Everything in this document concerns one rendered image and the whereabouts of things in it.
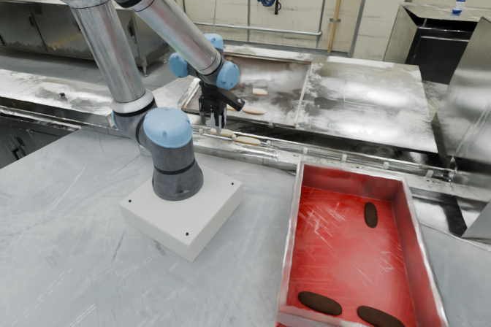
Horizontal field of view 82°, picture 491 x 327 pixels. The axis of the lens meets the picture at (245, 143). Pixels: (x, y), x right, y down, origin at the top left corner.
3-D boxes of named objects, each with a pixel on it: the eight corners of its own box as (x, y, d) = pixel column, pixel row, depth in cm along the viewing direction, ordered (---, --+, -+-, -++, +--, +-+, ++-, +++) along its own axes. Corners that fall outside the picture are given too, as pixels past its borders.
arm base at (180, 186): (185, 208, 78) (180, 182, 72) (142, 190, 83) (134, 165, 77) (212, 174, 89) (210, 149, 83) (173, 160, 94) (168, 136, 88)
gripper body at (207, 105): (207, 104, 111) (204, 74, 104) (228, 106, 109) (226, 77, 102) (199, 113, 105) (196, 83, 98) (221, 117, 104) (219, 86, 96)
